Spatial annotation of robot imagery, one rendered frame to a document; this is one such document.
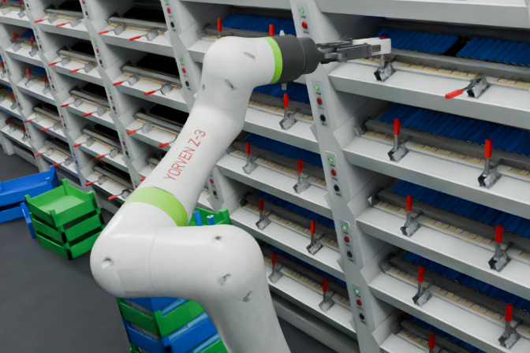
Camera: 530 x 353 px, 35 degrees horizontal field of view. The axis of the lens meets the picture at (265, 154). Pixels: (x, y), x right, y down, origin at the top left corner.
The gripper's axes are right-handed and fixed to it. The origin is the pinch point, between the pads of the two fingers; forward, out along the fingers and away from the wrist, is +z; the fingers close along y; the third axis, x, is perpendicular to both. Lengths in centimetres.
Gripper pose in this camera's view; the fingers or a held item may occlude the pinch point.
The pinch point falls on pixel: (372, 46)
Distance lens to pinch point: 180.5
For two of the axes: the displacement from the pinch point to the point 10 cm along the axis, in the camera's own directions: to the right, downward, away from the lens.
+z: 8.4, -1.7, 5.2
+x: -0.4, -9.7, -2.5
